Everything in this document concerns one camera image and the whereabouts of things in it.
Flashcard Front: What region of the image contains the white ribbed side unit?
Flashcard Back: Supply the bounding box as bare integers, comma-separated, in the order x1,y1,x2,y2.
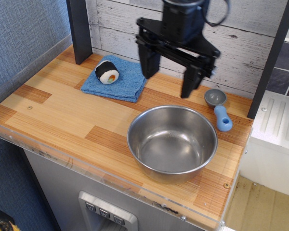
240,91,289,195

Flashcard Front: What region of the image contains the grey scoop blue handle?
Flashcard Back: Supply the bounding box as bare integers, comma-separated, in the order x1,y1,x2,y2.
204,89,233,132

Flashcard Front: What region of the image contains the dark grey post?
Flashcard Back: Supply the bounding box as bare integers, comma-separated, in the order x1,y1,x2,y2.
66,0,92,64
247,0,289,119

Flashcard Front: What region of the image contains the silver dispenser button panel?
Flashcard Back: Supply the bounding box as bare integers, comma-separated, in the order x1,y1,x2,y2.
79,191,138,231

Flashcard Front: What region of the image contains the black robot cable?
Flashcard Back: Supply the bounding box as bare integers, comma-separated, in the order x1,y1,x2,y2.
199,0,232,27

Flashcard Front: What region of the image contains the grey toy cabinet front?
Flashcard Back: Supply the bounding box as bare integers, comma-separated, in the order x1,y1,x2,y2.
25,150,220,231

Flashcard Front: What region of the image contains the yellow black object at corner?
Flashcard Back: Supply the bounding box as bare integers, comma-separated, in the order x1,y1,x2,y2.
0,218,20,231

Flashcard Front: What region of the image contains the dark grey right post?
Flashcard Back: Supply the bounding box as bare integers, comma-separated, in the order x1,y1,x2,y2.
247,0,289,119

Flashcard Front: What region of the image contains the stainless steel bowl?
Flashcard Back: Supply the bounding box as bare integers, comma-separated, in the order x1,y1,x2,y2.
127,105,218,183

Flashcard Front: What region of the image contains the plush sushi roll toy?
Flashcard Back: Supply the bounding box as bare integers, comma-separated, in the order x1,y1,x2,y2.
94,60,119,85

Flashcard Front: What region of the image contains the dark grey left post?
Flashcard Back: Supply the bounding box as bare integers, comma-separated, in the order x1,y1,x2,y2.
66,0,92,64

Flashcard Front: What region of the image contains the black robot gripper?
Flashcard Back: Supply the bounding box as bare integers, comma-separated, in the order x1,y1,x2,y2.
136,0,220,98

